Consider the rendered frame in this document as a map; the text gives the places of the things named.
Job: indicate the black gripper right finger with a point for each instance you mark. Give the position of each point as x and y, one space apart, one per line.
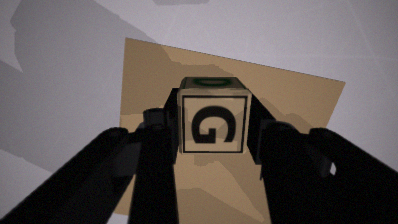
295 181

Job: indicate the tan square mat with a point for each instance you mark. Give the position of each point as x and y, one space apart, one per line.
221 189

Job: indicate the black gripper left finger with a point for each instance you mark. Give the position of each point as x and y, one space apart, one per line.
88 188

